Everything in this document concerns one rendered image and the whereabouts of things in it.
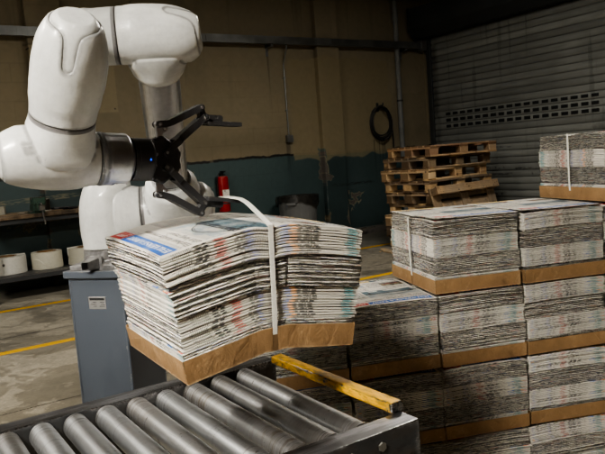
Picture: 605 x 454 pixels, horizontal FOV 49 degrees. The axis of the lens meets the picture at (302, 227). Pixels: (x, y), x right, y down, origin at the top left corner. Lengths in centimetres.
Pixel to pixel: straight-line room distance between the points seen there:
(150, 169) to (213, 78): 810
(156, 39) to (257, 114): 795
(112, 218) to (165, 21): 66
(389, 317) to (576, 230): 67
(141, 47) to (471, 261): 115
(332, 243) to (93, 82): 50
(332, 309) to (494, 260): 98
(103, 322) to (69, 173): 98
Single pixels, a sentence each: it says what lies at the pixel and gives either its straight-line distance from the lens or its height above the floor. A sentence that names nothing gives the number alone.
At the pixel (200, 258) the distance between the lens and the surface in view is 110.
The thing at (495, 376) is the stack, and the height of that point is 55.
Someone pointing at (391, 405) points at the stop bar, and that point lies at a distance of 128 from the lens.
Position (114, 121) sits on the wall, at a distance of 868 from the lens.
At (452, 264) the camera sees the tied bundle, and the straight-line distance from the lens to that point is 208.
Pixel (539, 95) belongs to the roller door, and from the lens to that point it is 992.
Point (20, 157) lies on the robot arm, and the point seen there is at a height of 131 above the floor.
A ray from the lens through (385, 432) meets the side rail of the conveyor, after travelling 122.
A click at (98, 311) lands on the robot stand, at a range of 205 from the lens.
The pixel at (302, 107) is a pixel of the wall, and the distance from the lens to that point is 993.
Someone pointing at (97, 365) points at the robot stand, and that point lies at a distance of 210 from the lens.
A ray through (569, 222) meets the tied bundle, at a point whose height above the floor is 101.
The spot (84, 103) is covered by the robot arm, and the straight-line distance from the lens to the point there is 107.
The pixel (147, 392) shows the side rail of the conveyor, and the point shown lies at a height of 80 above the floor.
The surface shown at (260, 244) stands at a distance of 115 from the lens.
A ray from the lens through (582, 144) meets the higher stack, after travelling 242.
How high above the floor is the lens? 128
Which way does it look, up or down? 6 degrees down
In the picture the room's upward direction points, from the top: 4 degrees counter-clockwise
